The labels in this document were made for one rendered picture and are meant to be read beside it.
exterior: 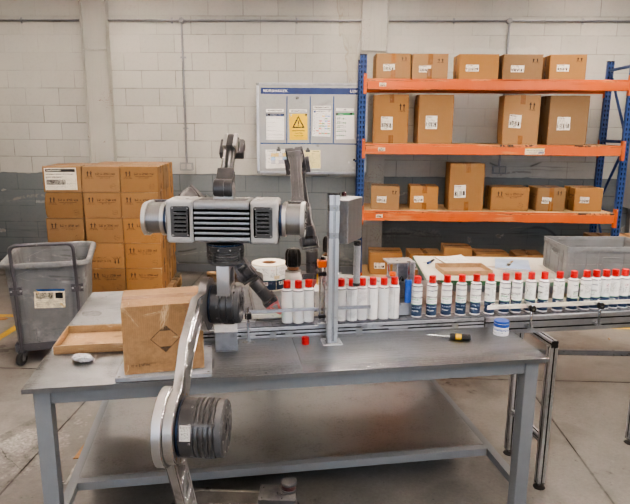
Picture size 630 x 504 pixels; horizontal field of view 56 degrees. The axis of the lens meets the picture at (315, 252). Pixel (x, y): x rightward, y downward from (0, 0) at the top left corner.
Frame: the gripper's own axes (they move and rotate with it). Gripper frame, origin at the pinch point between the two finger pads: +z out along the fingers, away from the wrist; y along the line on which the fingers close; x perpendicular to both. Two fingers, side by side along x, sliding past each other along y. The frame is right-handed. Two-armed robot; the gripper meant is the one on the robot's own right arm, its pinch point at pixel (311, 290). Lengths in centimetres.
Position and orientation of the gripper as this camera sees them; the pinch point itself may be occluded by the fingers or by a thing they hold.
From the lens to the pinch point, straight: 282.3
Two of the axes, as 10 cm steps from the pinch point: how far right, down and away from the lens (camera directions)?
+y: -9.9, 0.3, -1.5
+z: 0.0, 9.8, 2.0
